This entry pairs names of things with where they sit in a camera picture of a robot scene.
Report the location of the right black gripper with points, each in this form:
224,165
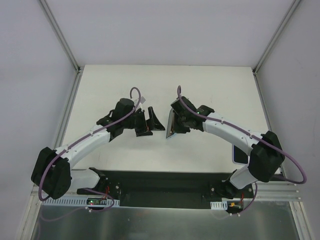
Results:
178,122

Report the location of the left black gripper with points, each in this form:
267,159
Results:
141,121

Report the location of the phone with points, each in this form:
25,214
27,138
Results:
239,157
171,124

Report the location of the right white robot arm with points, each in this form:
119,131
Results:
262,149

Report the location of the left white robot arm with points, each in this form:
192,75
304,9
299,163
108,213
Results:
53,171

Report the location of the phone in purple case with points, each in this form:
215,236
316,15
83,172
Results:
239,157

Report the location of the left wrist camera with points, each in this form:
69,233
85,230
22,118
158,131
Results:
142,100

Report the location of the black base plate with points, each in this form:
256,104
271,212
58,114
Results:
149,189

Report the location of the right white cable duct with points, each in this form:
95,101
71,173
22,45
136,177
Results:
219,205

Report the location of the white cable duct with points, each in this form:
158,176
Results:
219,205
81,201

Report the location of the left aluminium frame post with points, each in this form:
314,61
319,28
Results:
44,5

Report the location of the aluminium frame post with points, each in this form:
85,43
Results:
276,35
44,5

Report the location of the aluminium front rail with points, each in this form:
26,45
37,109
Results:
278,191

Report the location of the left white cable duct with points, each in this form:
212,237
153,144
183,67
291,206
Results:
81,201

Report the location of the right aluminium frame post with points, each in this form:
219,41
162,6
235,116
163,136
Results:
276,35

